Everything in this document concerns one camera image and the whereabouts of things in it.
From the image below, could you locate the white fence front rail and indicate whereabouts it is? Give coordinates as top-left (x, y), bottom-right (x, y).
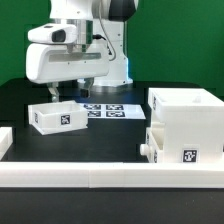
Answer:
top-left (0, 162), bottom-right (224, 188)

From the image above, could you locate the white rear drawer box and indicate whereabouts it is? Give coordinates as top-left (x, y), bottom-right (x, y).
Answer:
top-left (28, 101), bottom-right (88, 135)

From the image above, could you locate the white fence rail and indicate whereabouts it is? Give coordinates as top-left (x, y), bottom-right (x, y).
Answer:
top-left (0, 162), bottom-right (224, 188)
top-left (0, 127), bottom-right (13, 160)

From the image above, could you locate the white fence left rail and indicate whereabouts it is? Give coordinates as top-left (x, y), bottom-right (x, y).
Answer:
top-left (0, 127), bottom-right (13, 160)

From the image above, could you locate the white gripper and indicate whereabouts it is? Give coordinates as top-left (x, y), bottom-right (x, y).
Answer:
top-left (26, 43), bottom-right (109, 102)

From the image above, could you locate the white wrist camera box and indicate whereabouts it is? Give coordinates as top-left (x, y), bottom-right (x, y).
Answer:
top-left (28, 23), bottom-right (77, 44)

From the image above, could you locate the white front drawer box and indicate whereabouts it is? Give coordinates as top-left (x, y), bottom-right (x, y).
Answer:
top-left (140, 128), bottom-right (164, 163)

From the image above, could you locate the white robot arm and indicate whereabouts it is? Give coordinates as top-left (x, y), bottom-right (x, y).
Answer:
top-left (26, 0), bottom-right (139, 102)

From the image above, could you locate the white drawer cabinet frame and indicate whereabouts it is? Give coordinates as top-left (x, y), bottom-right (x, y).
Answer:
top-left (146, 88), bottom-right (224, 164)

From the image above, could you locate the white drawer box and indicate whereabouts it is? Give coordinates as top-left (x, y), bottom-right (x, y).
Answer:
top-left (28, 101), bottom-right (88, 135)
top-left (140, 128), bottom-right (164, 163)

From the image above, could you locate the paper marker sheet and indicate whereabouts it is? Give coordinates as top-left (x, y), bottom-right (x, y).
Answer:
top-left (81, 103), bottom-right (145, 120)

